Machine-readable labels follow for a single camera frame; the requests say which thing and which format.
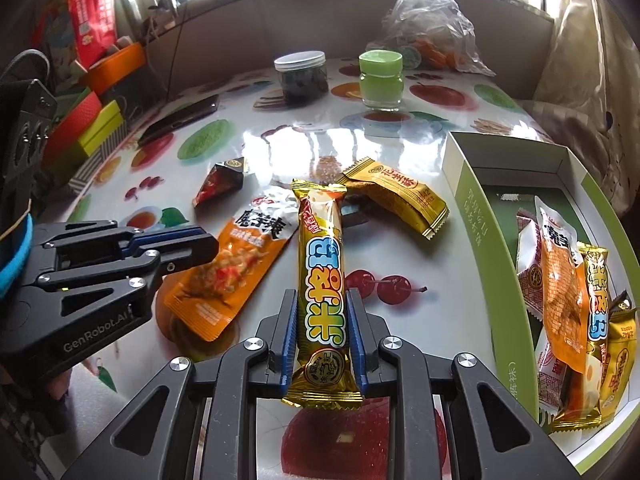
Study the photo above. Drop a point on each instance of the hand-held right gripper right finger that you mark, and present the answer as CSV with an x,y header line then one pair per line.
x,y
356,350

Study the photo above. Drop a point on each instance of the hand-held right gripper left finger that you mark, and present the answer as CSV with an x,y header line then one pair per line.
x,y
288,350

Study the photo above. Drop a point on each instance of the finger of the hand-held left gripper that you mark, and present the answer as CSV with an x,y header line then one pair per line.
x,y
185,252
170,235

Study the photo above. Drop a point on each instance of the orange white snack packet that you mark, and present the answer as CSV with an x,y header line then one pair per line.
x,y
220,280
562,290

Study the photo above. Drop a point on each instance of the dark red triangular snack packet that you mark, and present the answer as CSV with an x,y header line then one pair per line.
x,y
220,182

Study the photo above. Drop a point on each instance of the yellow long snack bar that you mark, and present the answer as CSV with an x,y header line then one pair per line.
x,y
320,270
597,285

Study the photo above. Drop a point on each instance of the golden snack packet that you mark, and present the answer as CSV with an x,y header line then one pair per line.
x,y
622,360
400,195

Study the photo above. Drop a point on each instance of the green white cardboard box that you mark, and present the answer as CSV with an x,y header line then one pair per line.
x,y
475,220

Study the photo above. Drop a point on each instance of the red white snack packet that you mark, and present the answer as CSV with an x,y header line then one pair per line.
x,y
527,280
550,370

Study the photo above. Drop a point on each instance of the person's left hand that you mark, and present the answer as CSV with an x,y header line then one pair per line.
x,y
65,385

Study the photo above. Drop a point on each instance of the blue elastic band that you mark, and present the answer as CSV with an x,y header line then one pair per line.
x,y
15,265

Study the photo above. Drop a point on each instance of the striped box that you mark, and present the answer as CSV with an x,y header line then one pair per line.
x,y
95,170

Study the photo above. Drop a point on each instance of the black smartphone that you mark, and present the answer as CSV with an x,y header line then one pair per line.
x,y
185,115

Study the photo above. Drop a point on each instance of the yellow-green box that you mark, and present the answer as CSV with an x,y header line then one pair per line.
x,y
102,125

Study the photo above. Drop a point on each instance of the red ribbed box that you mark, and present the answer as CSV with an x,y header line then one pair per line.
x,y
75,125

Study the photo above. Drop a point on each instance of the food printed tablecloth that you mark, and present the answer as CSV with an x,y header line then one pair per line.
x,y
300,135

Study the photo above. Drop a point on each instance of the orange box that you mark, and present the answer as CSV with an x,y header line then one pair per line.
x,y
117,67

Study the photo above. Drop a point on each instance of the clear jar with white lid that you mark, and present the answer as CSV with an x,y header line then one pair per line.
x,y
300,80

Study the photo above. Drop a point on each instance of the colourful printed box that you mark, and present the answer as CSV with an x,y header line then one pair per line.
x,y
52,35

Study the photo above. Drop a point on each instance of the red snack bag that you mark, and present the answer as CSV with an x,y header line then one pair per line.
x,y
92,15

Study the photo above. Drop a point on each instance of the green jar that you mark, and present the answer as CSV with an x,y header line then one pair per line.
x,y
380,85

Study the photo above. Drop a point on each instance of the clear plastic bag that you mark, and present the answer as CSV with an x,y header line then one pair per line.
x,y
430,15

